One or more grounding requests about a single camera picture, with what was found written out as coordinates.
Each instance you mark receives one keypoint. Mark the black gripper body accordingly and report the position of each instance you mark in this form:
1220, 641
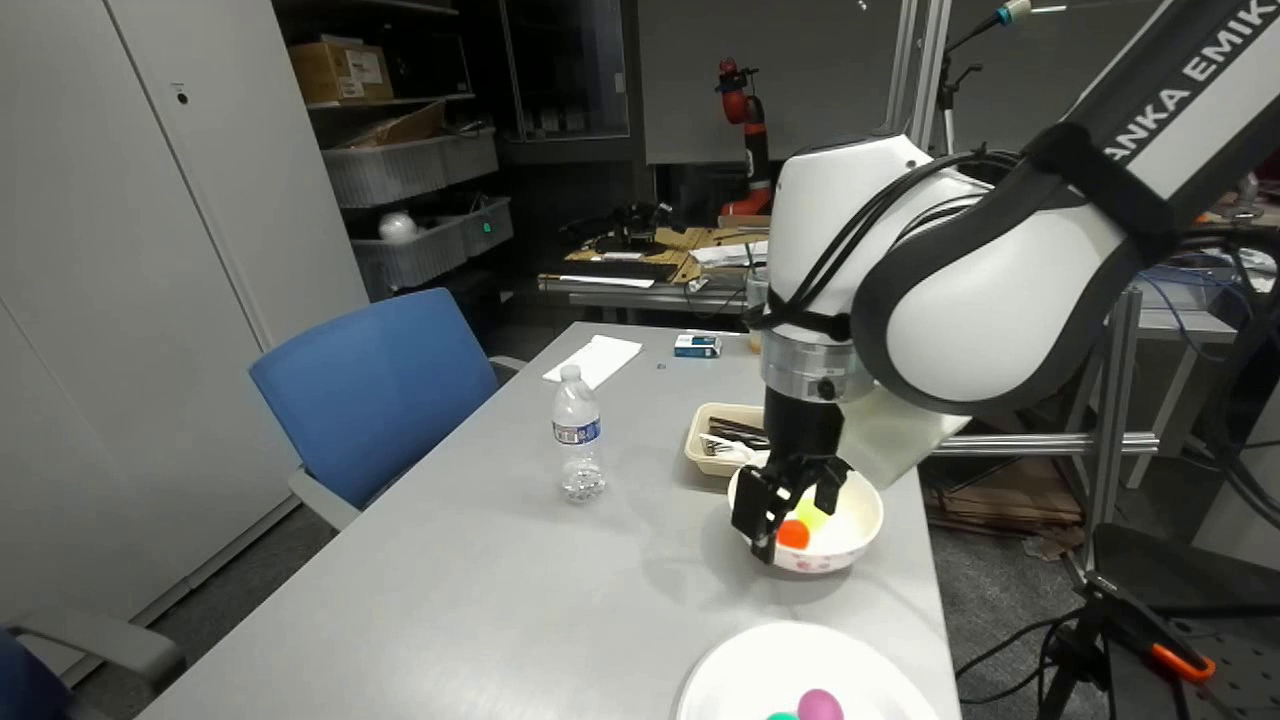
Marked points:
800, 406

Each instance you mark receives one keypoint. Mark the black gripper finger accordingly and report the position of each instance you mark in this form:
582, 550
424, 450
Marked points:
830, 483
752, 511

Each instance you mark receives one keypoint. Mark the yellow ball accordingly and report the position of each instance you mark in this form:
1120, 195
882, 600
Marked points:
811, 518

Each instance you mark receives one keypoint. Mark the orange ball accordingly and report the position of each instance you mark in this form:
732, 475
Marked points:
794, 535

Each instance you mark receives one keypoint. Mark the purple ball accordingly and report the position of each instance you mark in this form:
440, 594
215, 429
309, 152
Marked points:
818, 705

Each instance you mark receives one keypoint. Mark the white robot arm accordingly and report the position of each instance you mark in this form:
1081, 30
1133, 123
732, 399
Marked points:
911, 292

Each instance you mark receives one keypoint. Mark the white ceramic bowl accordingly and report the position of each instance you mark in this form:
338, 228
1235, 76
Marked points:
843, 540

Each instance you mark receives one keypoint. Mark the white foam plate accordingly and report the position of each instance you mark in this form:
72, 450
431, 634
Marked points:
770, 667

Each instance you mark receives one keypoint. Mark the beige cutlery tray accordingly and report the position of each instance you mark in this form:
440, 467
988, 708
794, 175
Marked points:
722, 458

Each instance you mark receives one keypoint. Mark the black plastic forks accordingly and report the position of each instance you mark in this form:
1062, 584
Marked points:
741, 433

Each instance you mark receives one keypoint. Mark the small blue white box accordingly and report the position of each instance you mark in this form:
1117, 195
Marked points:
696, 344

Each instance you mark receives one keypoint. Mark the clear plastic water bottle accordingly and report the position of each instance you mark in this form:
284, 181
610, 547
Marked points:
577, 438

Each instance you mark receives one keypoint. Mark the cluttered grey workbench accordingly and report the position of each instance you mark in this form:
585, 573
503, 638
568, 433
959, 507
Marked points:
644, 259

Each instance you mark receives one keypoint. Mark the white paper sheet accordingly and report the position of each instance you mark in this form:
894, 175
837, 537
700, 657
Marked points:
598, 361

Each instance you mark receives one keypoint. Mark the black tripod orange clamp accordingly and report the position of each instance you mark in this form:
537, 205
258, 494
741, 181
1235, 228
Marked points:
1109, 619

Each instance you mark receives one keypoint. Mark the blue office chair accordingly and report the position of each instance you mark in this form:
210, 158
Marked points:
370, 394

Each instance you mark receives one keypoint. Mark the grey shelf bins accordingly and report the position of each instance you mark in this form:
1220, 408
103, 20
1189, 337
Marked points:
421, 210

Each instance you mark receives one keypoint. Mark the cardboard box on shelf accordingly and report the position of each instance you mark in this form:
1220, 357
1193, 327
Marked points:
341, 71

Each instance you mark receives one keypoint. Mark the grey storage cabinet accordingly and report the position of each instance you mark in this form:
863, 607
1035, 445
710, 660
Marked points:
163, 222

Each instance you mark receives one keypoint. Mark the aluminium frame post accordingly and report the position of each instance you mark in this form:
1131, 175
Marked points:
1109, 440

